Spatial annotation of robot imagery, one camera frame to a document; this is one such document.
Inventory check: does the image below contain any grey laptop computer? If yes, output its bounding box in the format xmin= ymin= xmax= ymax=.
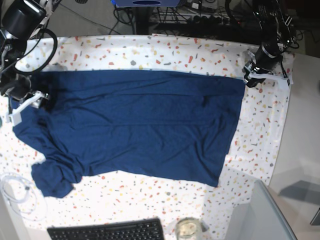
xmin=225 ymin=180 xmax=297 ymax=240

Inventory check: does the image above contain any blue box with oval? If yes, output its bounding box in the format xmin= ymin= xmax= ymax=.
xmin=111 ymin=0 xmax=186 ymax=8

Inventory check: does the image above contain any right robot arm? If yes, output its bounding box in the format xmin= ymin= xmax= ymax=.
xmin=0 ymin=0 xmax=61 ymax=101

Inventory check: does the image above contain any coiled white cable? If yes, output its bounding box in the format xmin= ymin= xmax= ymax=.
xmin=0 ymin=172 xmax=49 ymax=222

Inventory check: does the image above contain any navy blue t-shirt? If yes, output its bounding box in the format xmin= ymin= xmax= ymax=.
xmin=13 ymin=70 xmax=245 ymax=198

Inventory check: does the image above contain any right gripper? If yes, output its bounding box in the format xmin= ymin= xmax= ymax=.
xmin=0 ymin=73 xmax=33 ymax=100

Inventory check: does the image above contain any clear glass jar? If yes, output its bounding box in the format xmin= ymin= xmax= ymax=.
xmin=175 ymin=217 xmax=202 ymax=240

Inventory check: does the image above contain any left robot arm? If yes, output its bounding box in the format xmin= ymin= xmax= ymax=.
xmin=242 ymin=0 xmax=299 ymax=88

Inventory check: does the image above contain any black wire rack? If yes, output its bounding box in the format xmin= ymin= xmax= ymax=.
xmin=149 ymin=2 xmax=230 ymax=25

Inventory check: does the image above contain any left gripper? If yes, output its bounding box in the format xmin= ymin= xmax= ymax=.
xmin=244 ymin=42 xmax=283 ymax=88

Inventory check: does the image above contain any black computer keyboard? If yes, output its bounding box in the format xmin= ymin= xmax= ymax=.
xmin=47 ymin=218 xmax=165 ymax=240

